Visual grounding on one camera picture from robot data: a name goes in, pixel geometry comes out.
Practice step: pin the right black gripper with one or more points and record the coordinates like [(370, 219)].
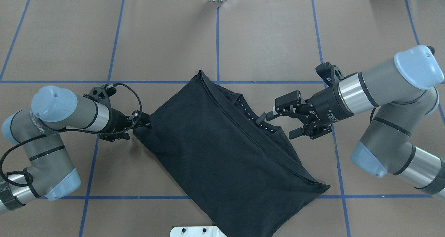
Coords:
[(325, 107)]

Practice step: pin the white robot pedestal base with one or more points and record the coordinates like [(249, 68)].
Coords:
[(196, 231)]

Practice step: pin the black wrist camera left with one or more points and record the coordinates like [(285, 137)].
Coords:
[(102, 94)]

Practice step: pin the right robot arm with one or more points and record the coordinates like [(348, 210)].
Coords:
[(399, 92)]

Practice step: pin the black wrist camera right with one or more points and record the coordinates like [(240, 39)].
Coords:
[(330, 73)]

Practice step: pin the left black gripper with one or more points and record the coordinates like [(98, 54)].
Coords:
[(117, 121)]

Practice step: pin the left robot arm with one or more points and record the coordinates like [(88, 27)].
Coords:
[(53, 111)]

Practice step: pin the black t-shirt with logo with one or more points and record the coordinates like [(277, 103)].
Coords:
[(245, 175)]

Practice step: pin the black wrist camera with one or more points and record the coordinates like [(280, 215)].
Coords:
[(330, 73), (102, 94)]

